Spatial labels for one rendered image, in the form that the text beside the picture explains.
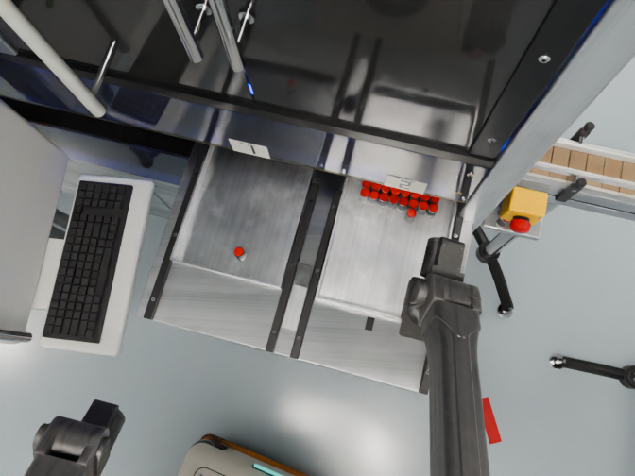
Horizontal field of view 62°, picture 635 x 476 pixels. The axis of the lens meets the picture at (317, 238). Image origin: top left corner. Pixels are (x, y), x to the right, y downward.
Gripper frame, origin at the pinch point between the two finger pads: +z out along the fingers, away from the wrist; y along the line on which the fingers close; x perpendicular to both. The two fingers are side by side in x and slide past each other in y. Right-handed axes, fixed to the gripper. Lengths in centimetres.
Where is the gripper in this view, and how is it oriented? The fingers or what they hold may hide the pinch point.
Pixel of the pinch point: (417, 314)
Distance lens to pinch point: 98.8
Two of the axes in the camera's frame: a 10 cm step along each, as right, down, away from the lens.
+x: -9.7, -2.3, 1.1
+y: 2.5, -9.4, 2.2
